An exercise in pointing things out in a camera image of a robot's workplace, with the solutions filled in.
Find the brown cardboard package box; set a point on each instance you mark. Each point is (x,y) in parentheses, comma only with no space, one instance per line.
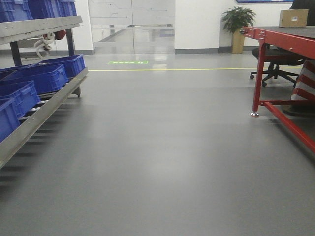
(293,18)

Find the glass double door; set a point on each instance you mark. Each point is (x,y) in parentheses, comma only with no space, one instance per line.
(132,26)

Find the blue crate far lower shelf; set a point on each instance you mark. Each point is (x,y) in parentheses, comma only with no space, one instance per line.
(73,65)

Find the blue crate shelf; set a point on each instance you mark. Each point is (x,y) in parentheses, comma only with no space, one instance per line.
(47,78)
(41,9)
(8,118)
(14,10)
(73,65)
(24,94)

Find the green potted plant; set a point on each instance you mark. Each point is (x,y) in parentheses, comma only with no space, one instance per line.
(235,19)

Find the black office chair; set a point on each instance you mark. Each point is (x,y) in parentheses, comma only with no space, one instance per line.
(277,57)

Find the blue crate nearest lower shelf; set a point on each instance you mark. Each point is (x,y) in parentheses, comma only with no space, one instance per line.
(8,118)

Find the red white striped barrier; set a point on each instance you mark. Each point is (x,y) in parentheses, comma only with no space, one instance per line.
(305,86)

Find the blue crate upper shelf right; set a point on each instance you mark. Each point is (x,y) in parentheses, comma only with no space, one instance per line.
(41,9)

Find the grey metal roller rack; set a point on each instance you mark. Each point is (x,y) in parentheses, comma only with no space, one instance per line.
(12,32)

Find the blue crate upper shelf left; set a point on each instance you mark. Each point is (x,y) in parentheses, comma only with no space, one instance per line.
(14,10)

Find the red metal table frame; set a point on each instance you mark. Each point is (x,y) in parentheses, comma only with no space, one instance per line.
(293,39)

